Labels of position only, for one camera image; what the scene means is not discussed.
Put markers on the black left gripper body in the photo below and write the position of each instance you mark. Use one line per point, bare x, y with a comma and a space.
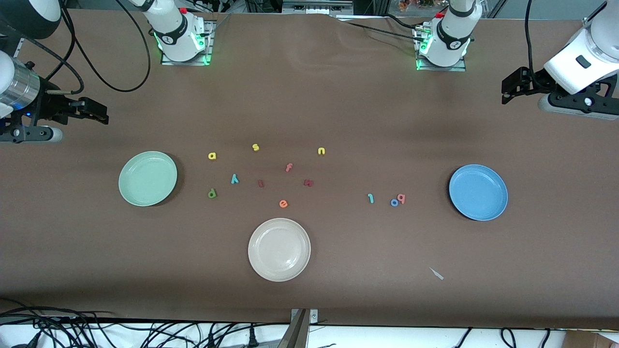
537, 81

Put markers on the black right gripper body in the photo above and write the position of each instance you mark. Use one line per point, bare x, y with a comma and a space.
48, 103

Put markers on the teal letter y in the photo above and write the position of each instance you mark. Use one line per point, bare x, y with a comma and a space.
234, 179

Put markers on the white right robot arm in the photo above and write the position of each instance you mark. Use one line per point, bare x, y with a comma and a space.
176, 34

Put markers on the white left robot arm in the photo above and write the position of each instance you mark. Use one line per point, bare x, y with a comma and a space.
452, 38

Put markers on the green plate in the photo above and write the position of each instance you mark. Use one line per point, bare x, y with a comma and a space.
147, 179

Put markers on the blue plate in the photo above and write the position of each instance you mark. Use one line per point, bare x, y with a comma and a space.
478, 192

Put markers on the white paper scrap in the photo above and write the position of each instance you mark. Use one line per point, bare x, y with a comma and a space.
437, 274

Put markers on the beige plate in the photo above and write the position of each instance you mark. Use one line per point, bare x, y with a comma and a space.
279, 250

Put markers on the cardboard box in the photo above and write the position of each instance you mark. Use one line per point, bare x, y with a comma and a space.
592, 339

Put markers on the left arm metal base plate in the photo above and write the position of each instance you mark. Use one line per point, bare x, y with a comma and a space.
440, 68

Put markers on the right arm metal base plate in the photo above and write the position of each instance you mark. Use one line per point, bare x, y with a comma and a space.
186, 60

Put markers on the aluminium frame profile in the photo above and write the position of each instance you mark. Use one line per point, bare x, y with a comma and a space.
316, 7

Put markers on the metal table bracket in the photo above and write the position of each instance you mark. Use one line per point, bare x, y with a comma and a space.
297, 331

